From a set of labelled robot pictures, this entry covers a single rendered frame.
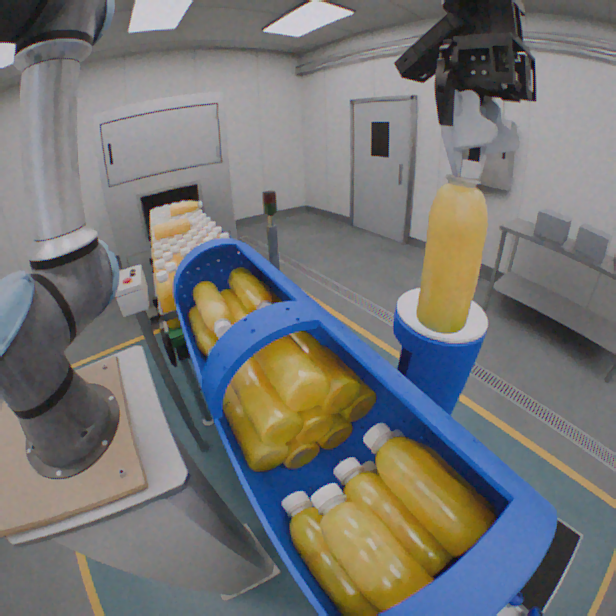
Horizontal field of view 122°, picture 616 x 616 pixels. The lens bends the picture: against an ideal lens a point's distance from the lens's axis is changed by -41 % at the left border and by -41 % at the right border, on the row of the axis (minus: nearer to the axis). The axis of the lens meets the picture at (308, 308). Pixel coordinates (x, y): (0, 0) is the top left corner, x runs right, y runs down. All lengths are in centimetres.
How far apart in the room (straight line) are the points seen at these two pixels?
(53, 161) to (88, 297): 19
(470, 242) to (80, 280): 48
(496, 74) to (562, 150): 329
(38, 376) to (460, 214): 50
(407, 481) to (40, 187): 57
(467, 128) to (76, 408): 55
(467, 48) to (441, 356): 67
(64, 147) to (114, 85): 474
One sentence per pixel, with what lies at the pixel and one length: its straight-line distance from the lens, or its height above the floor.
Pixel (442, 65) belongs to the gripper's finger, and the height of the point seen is 156.
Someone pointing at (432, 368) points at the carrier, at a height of 94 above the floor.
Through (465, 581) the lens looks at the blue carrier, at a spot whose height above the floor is 123.
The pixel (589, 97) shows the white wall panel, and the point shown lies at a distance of 368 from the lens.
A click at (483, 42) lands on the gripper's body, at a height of 158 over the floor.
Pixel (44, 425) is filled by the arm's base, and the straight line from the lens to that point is 43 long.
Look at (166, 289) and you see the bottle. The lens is 101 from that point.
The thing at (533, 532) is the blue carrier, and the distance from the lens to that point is 30.
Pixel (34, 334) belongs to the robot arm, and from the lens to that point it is 38.
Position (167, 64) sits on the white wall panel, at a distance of 531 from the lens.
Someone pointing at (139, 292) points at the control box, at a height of 107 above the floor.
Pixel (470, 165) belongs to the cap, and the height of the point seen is 146.
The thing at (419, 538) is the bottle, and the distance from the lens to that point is 39.
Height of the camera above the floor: 147
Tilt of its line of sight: 33 degrees down
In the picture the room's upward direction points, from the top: 2 degrees counter-clockwise
